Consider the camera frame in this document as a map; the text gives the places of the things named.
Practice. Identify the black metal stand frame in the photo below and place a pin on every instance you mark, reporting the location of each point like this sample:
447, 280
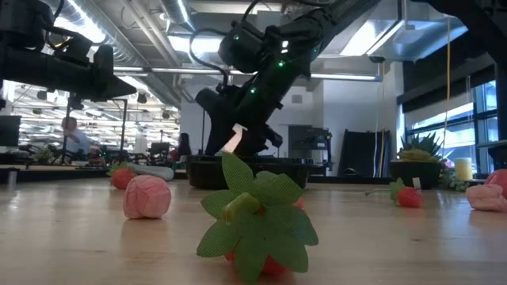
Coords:
124, 126

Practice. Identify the pink toy raspberry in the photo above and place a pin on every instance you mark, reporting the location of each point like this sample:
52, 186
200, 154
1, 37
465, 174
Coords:
146, 197
485, 198

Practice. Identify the black plastic tupperware container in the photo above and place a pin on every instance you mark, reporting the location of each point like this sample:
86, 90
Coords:
206, 174

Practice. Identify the black leaning panel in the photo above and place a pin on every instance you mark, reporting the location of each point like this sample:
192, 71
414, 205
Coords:
362, 152

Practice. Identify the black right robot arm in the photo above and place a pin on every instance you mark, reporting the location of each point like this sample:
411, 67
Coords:
301, 35

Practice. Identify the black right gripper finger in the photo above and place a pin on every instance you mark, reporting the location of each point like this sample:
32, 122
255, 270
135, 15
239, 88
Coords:
257, 146
216, 136

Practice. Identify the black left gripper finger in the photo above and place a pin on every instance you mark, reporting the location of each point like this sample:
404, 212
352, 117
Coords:
120, 90

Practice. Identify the small white plant tag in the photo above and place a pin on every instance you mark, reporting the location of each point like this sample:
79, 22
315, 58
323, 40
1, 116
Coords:
416, 183

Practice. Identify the large red toy strawberry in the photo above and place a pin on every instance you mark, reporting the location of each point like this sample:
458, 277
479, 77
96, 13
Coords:
501, 178

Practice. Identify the grey folded cloth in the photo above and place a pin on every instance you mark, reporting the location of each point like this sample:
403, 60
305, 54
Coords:
156, 172

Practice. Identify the potted green succulent plant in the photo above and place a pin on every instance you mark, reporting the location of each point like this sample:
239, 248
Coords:
416, 174

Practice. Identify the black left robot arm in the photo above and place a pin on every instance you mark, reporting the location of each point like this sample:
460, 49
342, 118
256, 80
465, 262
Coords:
24, 67

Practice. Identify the small red toy strawberry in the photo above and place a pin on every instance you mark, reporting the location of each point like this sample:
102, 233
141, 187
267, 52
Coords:
122, 179
410, 198
253, 221

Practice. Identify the black equipment cart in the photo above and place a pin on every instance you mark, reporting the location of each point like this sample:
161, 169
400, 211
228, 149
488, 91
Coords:
309, 142

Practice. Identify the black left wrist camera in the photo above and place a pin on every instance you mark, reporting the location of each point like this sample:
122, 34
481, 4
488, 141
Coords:
75, 48

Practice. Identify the green leafy sprig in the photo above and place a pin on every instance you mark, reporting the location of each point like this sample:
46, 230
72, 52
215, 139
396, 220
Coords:
449, 180

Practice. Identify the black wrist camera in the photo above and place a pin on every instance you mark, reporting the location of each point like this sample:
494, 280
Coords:
214, 103
75, 48

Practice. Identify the person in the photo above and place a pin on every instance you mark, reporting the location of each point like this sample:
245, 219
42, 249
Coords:
184, 146
77, 140

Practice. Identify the black computer monitor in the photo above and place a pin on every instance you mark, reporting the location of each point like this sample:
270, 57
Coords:
10, 130

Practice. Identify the black aluminium table frame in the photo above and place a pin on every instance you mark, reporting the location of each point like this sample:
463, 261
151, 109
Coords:
348, 180

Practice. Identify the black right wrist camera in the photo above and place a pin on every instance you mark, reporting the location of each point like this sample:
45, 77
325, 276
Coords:
214, 103

